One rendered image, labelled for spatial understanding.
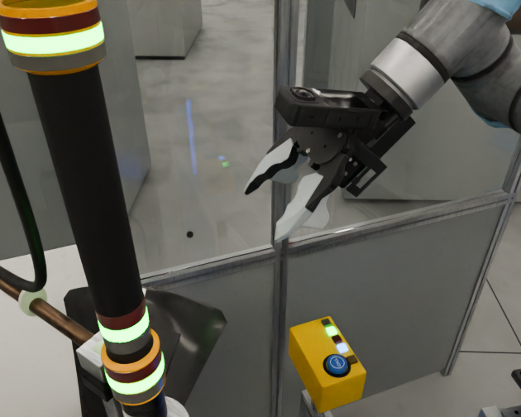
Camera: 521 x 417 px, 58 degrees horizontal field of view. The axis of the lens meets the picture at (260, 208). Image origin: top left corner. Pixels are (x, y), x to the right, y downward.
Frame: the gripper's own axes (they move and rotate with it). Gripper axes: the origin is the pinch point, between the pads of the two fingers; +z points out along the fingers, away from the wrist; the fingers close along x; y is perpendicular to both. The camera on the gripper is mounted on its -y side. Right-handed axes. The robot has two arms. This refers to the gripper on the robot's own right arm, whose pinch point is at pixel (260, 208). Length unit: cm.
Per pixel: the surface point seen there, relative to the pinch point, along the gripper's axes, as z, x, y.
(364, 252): 11, 42, 89
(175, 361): 19.1, -8.0, -0.6
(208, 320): 13.4, -6.2, 0.5
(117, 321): 5.2, -18.6, -20.7
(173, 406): 15.0, -17.2, -7.5
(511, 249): -28, 85, 267
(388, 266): 10, 41, 103
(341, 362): 19.7, 0.0, 46.0
